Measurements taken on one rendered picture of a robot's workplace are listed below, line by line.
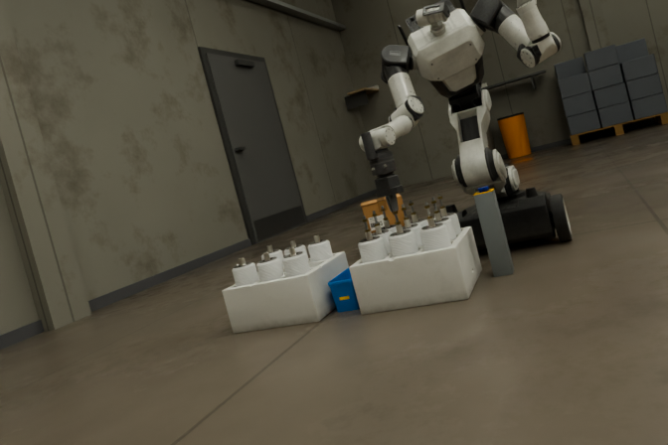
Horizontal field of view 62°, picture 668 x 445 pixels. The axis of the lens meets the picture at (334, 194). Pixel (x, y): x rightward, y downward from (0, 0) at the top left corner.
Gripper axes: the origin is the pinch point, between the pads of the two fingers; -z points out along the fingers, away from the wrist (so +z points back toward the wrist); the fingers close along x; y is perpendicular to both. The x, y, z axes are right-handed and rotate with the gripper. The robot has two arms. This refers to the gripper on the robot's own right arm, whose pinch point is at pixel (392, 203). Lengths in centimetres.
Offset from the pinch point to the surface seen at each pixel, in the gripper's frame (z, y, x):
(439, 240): -15.9, -4.9, -13.9
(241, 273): -14, 43, 51
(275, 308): -29, 38, 38
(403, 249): -16.5, 3.3, -3.5
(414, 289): -30.1, 5.1, -6.3
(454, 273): -27.0, -3.7, -18.5
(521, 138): -10, -654, 475
